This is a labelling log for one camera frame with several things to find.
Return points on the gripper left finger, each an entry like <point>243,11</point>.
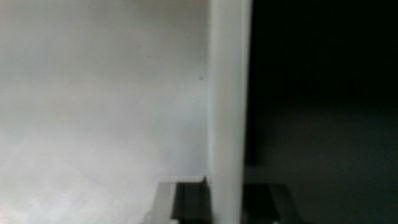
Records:
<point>181,202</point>

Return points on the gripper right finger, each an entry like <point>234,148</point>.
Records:
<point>268,205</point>

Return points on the white square table top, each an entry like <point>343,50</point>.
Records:
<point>122,81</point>

